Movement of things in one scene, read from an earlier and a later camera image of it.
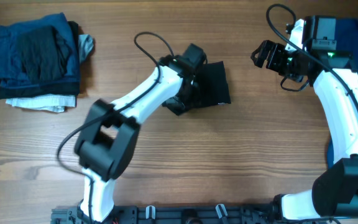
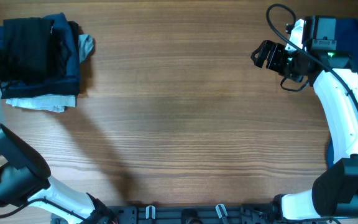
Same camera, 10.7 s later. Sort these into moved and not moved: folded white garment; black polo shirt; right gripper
Moved: black polo shirt
Not moved: folded white garment; right gripper
